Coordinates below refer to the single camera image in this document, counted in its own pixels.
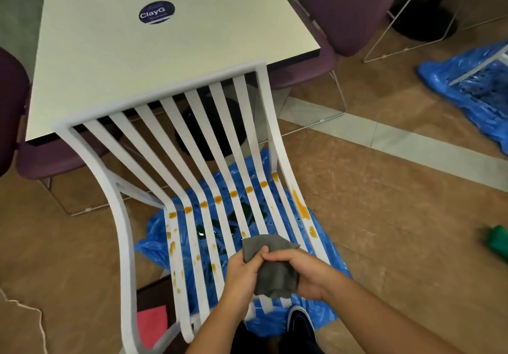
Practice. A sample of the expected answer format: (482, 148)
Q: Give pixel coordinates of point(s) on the person's right hand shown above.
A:
(309, 274)

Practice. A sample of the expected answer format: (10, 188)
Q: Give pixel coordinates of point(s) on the person's left hand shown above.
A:
(238, 286)

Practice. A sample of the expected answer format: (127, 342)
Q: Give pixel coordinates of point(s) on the grey cleaning cloth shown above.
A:
(276, 278)

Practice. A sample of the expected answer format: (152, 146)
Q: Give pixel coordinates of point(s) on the person's left forearm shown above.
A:
(218, 334)

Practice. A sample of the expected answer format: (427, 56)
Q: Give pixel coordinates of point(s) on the person's right forearm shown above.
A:
(377, 322)

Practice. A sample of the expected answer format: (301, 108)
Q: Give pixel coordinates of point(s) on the person's right black shoe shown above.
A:
(301, 330)

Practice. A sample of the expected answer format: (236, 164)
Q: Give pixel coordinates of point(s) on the dark brown tray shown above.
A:
(152, 290)

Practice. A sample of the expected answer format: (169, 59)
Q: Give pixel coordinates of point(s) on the blue plastic sheet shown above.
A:
(448, 84)
(154, 242)

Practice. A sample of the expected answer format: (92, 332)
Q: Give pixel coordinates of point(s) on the pink cloth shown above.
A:
(152, 326)

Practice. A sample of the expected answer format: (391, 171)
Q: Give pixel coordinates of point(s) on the black round table base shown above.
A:
(420, 24)
(198, 143)

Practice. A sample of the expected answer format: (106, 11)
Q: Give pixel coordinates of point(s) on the green cloth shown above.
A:
(498, 242)

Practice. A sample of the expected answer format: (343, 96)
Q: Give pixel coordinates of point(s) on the cream square table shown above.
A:
(158, 56)

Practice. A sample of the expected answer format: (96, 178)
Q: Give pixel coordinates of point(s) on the round dark sticker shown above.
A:
(156, 12)

